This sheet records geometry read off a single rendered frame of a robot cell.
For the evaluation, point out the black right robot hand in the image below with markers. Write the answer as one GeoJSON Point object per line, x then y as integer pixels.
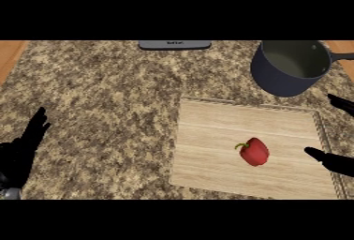
{"type": "Point", "coordinates": [338, 162]}

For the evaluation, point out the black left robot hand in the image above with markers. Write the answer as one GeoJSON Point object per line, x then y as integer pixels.
{"type": "Point", "coordinates": [21, 150]}

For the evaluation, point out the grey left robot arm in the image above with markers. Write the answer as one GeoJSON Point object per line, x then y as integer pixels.
{"type": "Point", "coordinates": [9, 193]}

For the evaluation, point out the red bell pepper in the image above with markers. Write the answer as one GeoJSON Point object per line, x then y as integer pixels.
{"type": "Point", "coordinates": [254, 152]}

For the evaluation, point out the pale wooden tray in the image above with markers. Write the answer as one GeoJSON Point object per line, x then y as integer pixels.
{"type": "Point", "coordinates": [248, 146]}

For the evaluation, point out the dark grey pot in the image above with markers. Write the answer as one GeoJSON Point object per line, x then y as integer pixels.
{"type": "Point", "coordinates": [288, 67]}

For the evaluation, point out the flat grey appliance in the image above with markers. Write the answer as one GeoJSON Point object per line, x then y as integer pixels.
{"type": "Point", "coordinates": [174, 45]}

